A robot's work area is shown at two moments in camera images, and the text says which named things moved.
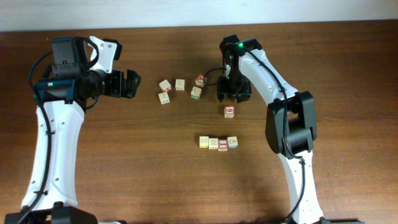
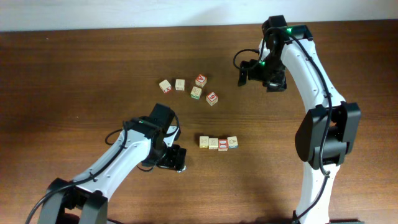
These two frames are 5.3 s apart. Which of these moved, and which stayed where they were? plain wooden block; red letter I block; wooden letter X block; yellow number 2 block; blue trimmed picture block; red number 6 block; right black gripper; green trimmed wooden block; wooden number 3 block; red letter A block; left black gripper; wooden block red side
Moved: left black gripper; wooden letter X block; right black gripper; red number 6 block
Stayed: green trimmed wooden block; wooden block red side; red letter A block; blue trimmed picture block; red letter I block; yellow number 2 block; plain wooden block; wooden number 3 block
